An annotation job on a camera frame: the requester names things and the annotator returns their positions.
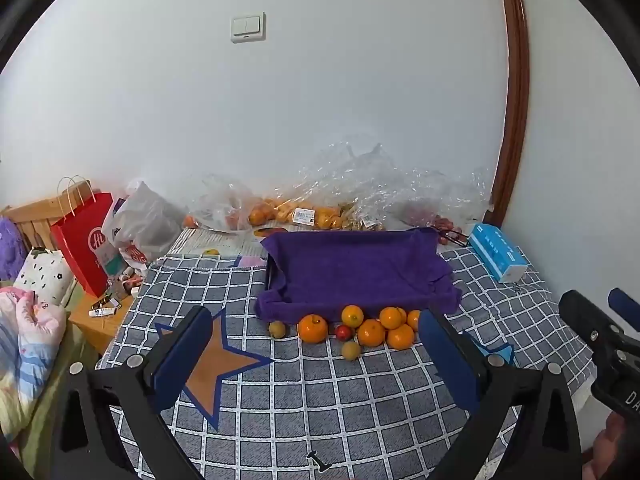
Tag white light switch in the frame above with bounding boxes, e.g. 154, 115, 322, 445
230, 11, 267, 44

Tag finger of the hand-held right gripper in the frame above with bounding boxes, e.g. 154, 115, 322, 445
607, 287, 640, 334
558, 289, 640, 359

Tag labelled clear bag of oranges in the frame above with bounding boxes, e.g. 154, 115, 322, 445
250, 132, 396, 231

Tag purple plush cloth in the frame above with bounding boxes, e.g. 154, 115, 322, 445
0, 217, 28, 281

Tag red paper bag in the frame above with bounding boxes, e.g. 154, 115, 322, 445
50, 175, 115, 298

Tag white plastic bag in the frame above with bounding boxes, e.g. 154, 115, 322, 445
102, 180, 188, 266

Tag blue tissue box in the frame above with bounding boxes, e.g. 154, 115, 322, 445
467, 222, 531, 283

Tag purple towel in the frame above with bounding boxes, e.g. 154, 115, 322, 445
254, 227, 463, 326

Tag red-printed white bag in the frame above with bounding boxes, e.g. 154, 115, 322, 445
117, 242, 151, 268

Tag wooden bedside table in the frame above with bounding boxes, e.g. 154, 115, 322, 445
67, 280, 138, 356

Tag brown wooden door frame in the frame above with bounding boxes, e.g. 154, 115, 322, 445
487, 0, 531, 226

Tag person's right hand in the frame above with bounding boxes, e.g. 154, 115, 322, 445
581, 408, 640, 480

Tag pink floral quilt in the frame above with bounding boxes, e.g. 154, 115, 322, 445
0, 287, 68, 441

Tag wooden headboard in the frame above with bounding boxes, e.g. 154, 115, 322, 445
0, 180, 93, 251

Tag clear bag of yellow plums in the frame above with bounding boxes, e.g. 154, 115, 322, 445
345, 195, 396, 232

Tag large stemmed orange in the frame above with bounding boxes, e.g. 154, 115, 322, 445
297, 313, 329, 345

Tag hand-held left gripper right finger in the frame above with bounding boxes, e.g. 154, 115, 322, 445
418, 309, 583, 480

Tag newspaper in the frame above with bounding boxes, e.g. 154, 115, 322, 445
170, 217, 281, 261

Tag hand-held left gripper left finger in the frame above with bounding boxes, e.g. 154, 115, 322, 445
50, 305, 213, 480

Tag grey checked blanket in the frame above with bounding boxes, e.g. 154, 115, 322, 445
95, 245, 596, 480

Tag white patterned pillow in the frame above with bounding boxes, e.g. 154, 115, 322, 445
12, 247, 76, 306

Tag green bed sheet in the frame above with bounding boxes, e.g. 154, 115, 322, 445
20, 280, 108, 466

